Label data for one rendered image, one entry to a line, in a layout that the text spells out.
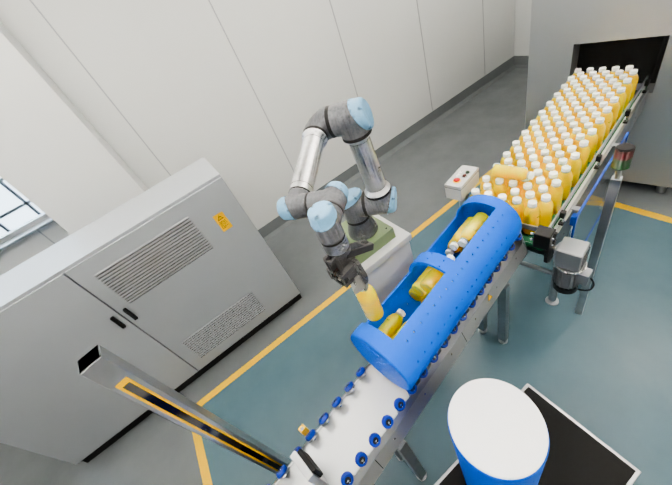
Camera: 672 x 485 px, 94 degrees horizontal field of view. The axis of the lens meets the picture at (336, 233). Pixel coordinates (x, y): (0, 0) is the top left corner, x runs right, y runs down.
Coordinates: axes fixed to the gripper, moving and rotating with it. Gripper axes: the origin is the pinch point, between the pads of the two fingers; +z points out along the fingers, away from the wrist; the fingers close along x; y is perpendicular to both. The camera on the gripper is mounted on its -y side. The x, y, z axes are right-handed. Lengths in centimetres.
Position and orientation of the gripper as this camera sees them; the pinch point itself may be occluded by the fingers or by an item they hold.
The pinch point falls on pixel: (361, 284)
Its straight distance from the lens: 106.7
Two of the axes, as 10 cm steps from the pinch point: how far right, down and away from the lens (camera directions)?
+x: 6.7, 3.0, -6.8
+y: -6.7, 6.5, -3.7
